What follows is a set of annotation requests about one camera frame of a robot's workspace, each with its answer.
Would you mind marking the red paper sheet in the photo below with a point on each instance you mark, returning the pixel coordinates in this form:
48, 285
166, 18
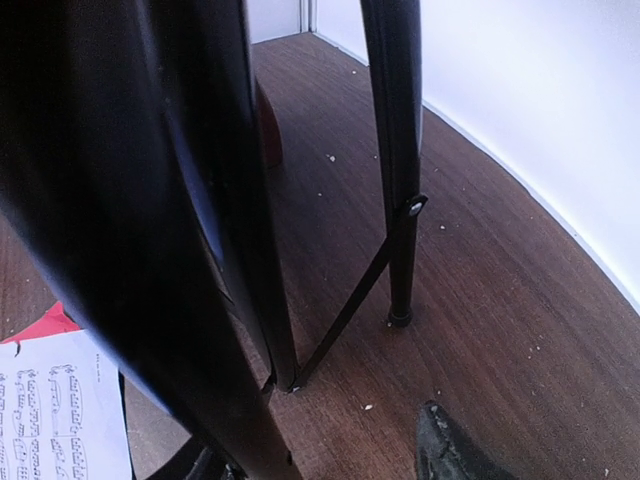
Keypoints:
54, 321

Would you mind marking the black music stand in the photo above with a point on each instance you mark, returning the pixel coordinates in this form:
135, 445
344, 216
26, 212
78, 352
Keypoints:
132, 167

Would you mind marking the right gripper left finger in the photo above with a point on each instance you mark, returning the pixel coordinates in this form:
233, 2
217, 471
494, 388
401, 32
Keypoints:
209, 466

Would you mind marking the white sheet music page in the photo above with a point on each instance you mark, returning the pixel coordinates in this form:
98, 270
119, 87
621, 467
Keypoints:
62, 414

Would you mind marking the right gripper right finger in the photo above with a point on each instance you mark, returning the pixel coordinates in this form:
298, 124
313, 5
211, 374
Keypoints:
445, 451

